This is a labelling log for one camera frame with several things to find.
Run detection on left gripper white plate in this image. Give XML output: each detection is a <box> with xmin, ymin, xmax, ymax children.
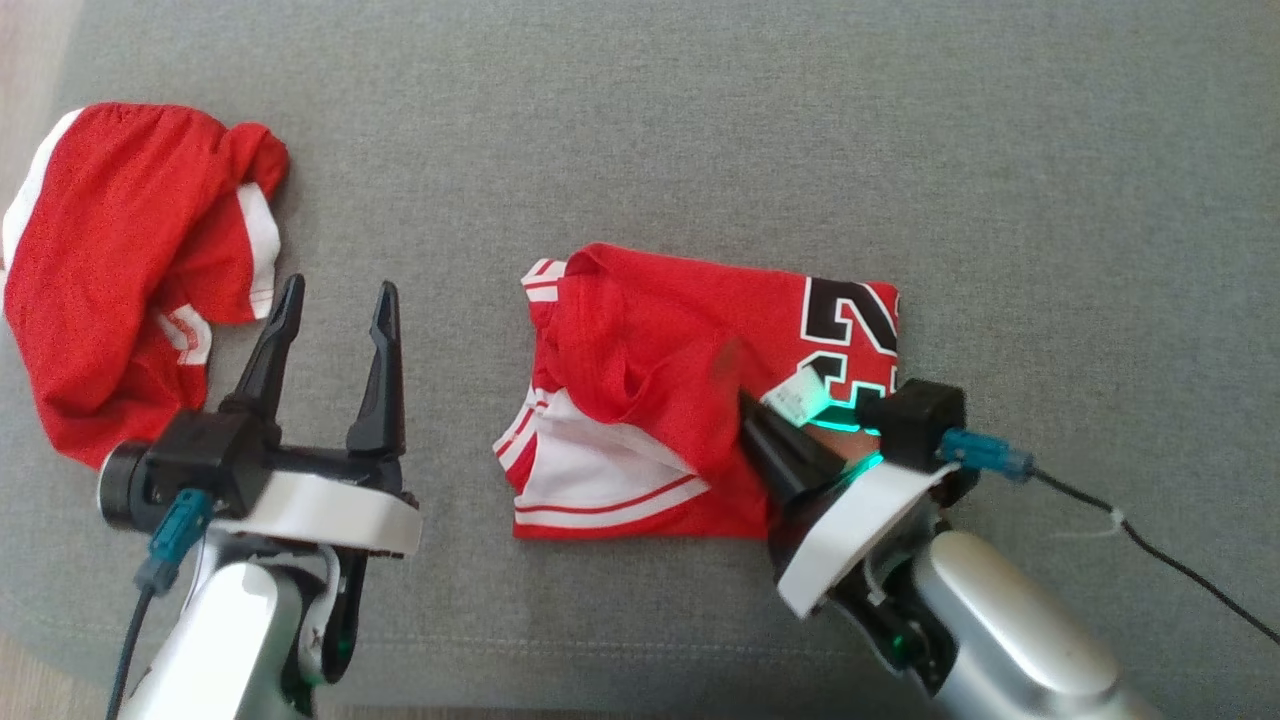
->
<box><xmin>97</xmin><ymin>274</ymin><xmax>423</xmax><ymax>559</ymax></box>

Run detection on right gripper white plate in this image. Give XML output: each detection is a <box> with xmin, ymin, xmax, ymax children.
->
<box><xmin>738</xmin><ymin>388</ymin><xmax>953</xmax><ymax>621</ymax></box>

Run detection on red basketball jersey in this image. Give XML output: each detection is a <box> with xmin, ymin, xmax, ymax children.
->
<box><xmin>493</xmin><ymin>243</ymin><xmax>901</xmax><ymax>541</ymax></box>

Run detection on red shorts with white stripe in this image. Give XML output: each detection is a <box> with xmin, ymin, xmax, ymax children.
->
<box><xmin>0</xmin><ymin>100</ymin><xmax>291</xmax><ymax>471</ymax></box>

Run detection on wide grey sofa cushion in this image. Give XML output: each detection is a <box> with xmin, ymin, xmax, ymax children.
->
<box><xmin>0</xmin><ymin>0</ymin><xmax>1280</xmax><ymax>720</ymax></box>

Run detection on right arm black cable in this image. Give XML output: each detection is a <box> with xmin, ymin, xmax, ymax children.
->
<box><xmin>940</xmin><ymin>428</ymin><xmax>1280</xmax><ymax>646</ymax></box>

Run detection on white cable tag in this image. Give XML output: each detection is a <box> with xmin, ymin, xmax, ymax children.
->
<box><xmin>1050</xmin><ymin>508</ymin><xmax>1126</xmax><ymax>541</ymax></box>

